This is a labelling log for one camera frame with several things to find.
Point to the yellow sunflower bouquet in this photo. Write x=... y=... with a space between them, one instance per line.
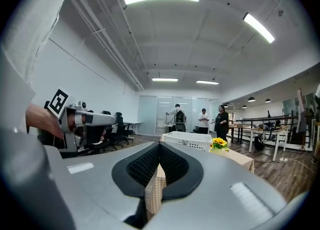
x=219 y=143

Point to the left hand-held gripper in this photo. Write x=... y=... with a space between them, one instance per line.
x=57 y=100

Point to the person's left hand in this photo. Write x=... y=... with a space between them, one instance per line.
x=77 y=123

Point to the person's light grey shirt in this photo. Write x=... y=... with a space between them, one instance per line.
x=30 y=23

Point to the person's left forearm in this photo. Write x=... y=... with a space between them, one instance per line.
x=42 y=120

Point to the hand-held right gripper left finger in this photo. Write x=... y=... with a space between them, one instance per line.
x=95 y=174

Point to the frosted glass partition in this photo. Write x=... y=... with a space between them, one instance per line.
x=150 y=113

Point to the white ceiling pipes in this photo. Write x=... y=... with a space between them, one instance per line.
x=112 y=46

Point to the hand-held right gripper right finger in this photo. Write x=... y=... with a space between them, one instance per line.
x=215 y=181

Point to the white plastic laundry basket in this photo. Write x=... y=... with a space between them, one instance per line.
x=187 y=140

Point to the black metal railing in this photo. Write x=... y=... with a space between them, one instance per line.
x=275 y=118

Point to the black bag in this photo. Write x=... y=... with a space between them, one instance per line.
x=259 y=143

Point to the black office chair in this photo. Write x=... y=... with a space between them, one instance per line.
x=108 y=128
x=123 y=126

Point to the white frame wooden desk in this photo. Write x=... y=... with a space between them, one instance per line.
x=270 y=130

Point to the white power strip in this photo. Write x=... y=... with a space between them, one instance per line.
x=283 y=159

